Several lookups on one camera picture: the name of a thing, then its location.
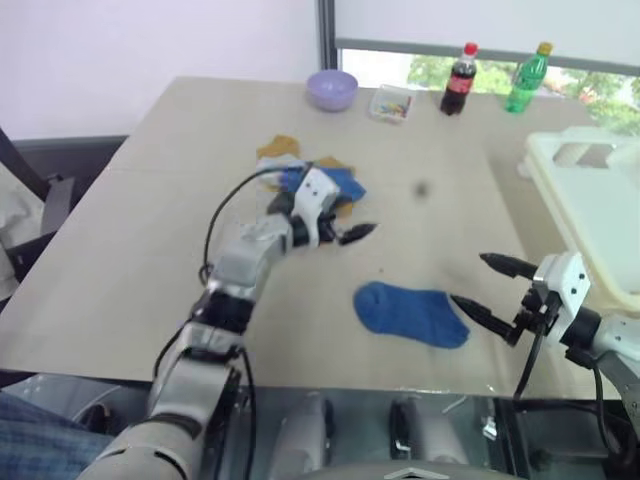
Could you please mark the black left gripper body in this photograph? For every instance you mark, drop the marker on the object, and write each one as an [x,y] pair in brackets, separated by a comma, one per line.
[329,231]

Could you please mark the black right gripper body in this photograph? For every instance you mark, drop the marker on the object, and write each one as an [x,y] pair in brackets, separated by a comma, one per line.
[536,312]

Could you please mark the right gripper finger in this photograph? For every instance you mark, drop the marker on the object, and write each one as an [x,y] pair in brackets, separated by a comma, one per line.
[482,316]
[507,266]

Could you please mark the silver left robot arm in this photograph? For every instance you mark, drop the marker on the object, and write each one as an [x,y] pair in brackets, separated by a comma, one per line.
[240,260]

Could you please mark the blue sock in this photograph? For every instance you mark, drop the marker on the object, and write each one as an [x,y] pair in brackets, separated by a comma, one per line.
[402,312]
[351,184]

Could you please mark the tan sock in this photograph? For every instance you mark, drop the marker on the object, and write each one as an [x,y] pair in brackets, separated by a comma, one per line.
[331,162]
[280,146]

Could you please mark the white sock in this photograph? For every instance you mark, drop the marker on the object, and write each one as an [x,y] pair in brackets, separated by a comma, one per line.
[272,169]

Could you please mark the white plastic basket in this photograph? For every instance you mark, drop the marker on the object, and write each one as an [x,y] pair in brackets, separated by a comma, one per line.
[595,210]

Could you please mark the clear box of coloured bits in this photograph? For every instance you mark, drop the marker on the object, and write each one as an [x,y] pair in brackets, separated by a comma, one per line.
[392,104]

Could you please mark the purple plastic bowl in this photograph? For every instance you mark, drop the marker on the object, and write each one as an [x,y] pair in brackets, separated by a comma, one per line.
[331,90]

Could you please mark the cola bottle with red cap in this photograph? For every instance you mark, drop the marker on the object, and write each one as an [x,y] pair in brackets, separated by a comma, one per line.
[457,85]

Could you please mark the green bottle with yellow cap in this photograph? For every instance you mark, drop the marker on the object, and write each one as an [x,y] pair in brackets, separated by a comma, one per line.
[525,82]

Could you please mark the dark grey chair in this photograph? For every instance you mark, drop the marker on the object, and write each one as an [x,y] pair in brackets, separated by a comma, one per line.
[75,165]

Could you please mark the blue jeans leg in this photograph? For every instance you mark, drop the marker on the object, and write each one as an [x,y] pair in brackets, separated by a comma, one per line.
[35,440]

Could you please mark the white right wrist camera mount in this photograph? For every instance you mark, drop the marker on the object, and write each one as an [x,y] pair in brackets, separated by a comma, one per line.
[562,280]

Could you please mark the dark window frame post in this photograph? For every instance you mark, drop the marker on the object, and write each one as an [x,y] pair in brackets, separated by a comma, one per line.
[327,32]

